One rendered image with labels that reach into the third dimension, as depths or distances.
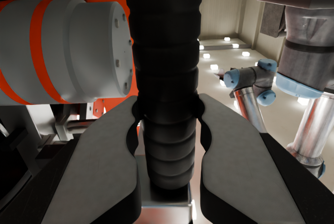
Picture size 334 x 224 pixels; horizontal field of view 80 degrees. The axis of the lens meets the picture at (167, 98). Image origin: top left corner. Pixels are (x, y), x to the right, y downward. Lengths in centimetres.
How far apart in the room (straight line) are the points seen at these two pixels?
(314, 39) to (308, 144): 40
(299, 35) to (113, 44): 44
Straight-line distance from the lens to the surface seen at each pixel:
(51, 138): 39
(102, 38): 24
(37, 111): 38
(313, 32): 56
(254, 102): 84
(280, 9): 771
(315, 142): 83
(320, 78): 61
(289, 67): 60
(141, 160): 18
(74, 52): 25
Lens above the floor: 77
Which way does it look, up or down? 30 degrees up
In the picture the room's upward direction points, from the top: 178 degrees clockwise
